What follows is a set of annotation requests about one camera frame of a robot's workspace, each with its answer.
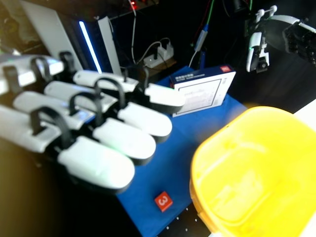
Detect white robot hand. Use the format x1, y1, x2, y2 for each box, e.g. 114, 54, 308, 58
0, 50, 186, 196
261, 14, 316, 65

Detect white and blue box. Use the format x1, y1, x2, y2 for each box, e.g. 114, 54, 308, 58
169, 64, 237, 118

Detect white power strip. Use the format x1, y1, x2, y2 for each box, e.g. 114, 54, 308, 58
143, 39, 175, 69

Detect yellow plastic basket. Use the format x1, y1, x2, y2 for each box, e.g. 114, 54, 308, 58
189, 106, 316, 237

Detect red block with number three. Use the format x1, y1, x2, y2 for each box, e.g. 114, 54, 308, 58
154, 191, 173, 212

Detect blue cloth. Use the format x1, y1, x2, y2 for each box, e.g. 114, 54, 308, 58
116, 65, 248, 237

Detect white adapter plug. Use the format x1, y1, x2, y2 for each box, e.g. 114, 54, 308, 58
194, 29, 208, 52

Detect white console with blue light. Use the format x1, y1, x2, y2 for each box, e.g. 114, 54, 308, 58
19, 0, 122, 77

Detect green cable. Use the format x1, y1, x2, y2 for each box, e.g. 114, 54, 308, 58
196, 0, 215, 32

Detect thin white cable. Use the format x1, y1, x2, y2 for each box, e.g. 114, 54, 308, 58
130, 0, 138, 65

